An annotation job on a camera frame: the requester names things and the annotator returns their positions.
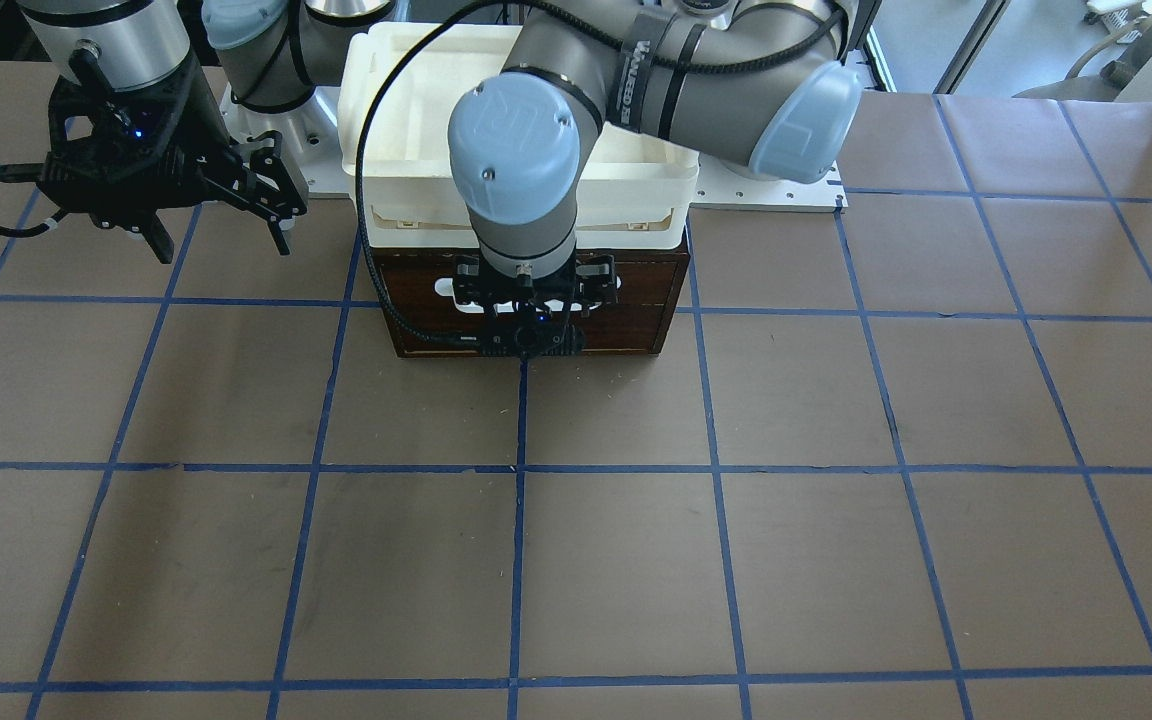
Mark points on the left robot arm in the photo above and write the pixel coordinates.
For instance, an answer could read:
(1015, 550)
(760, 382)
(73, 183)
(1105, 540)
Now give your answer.
(761, 85)

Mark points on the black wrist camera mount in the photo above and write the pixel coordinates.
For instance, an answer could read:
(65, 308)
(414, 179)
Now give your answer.
(530, 334)

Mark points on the dark wooden cabinet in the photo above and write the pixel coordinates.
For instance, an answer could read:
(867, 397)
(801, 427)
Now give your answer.
(450, 303)

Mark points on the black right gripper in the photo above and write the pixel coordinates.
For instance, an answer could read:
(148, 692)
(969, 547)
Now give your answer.
(198, 138)

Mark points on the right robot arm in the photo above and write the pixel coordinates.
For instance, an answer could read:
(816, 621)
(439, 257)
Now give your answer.
(284, 62)

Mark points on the white drawer handle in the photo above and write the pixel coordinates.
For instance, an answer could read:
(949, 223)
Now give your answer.
(472, 297)

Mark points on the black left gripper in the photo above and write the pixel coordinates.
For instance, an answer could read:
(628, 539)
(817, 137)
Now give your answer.
(599, 277)

